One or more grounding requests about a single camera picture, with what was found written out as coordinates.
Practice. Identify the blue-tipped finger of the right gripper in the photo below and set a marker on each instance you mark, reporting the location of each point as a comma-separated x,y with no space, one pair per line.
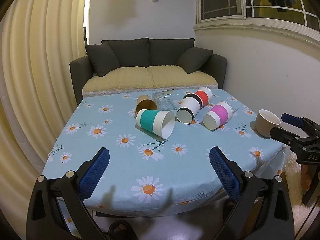
292,120

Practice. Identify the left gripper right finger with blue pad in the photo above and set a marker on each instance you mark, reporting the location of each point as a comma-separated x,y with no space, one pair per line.
274,219

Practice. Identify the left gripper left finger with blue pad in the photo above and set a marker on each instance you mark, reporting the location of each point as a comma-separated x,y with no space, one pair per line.
45,219

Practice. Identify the white cup black bands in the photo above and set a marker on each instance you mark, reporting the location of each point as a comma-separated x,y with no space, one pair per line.
190,106

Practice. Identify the white cup pink sleeve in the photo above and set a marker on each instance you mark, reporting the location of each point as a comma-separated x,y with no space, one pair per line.
218,115

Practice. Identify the white cup teal sleeve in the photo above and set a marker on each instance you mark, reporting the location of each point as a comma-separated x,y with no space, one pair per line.
160,123

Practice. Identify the white cup red sleeve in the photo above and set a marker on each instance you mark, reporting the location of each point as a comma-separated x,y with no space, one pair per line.
205,94

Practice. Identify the brown paper cup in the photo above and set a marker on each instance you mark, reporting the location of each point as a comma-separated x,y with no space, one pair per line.
145,102

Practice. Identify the white fluffy rug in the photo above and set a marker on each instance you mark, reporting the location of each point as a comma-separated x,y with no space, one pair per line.
303,216

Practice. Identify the beige ceramic mug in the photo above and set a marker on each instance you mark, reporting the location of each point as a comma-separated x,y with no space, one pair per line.
265,121

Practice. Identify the blue daisy tablecloth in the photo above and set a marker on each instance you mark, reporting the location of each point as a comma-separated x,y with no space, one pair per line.
165,188

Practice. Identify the clear glass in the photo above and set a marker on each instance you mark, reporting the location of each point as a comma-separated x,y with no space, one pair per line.
165,99

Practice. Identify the yellow sofa seat cover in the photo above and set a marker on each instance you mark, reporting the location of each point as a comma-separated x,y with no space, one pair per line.
134,79

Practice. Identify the white framed window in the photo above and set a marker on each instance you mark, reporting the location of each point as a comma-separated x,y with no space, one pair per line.
301,21

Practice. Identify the dark right throw pillow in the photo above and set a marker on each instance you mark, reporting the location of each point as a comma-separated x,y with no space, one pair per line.
193,59

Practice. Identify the dark throw pillow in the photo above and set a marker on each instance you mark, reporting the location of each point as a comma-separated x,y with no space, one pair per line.
193,59
102,58

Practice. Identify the dark left throw pillow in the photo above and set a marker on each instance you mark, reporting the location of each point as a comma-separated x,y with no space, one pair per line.
102,58

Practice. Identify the dark grey sofa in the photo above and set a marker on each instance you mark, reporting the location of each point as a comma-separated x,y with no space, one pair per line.
145,52

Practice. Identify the cream curtain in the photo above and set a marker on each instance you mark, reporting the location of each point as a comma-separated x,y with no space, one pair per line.
39,38

